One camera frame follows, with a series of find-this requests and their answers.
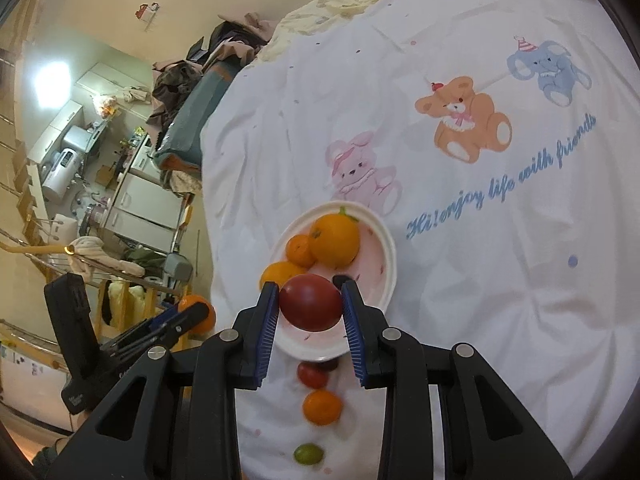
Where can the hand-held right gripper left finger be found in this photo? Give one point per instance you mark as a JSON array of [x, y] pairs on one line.
[[267, 332]]

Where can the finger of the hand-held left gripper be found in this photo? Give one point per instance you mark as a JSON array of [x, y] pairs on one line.
[[167, 314], [180, 330]]

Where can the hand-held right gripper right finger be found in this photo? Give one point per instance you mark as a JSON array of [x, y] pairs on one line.
[[354, 332]]

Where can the small mandarin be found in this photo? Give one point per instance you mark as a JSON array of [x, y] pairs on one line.
[[322, 406], [194, 301], [300, 251]]

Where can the medium orange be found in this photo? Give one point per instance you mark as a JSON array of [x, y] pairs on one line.
[[280, 274]]

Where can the pink strawberry ceramic plate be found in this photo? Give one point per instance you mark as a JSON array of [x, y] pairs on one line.
[[374, 260]]

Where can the large orange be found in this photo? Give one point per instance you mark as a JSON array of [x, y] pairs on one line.
[[334, 241]]

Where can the grey stool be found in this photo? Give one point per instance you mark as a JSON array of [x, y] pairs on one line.
[[178, 267]]

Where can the dark red tomato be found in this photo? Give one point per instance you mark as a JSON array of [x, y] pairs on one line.
[[311, 376]]

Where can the beige cloth on rack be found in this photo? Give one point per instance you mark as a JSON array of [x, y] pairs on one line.
[[100, 255]]

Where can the white base cabinets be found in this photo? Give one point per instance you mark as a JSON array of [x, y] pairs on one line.
[[145, 205]]

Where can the green tomato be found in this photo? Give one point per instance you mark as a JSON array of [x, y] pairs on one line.
[[308, 454]]

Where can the floral cloth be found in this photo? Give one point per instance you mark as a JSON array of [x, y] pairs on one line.
[[182, 181]]

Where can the white cartoon printed blanket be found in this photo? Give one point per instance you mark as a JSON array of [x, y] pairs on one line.
[[500, 310]]

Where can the white kitchen appliance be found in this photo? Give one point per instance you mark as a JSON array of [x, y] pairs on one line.
[[60, 176]]

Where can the blue-grey pillow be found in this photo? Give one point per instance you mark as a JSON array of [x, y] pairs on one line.
[[195, 110]]

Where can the hanging plastic bag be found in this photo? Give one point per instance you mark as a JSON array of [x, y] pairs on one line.
[[106, 106]]

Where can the hanging beige cloth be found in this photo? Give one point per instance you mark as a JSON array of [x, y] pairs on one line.
[[132, 95]]

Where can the tall white cabinet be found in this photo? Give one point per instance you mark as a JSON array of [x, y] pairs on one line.
[[100, 79]]

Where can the pile of clothes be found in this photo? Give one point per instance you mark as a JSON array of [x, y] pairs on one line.
[[210, 60]]

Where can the ceiling light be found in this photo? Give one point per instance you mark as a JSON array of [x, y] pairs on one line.
[[52, 82]]

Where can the white wall cabinets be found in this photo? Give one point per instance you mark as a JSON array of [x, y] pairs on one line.
[[57, 127]]

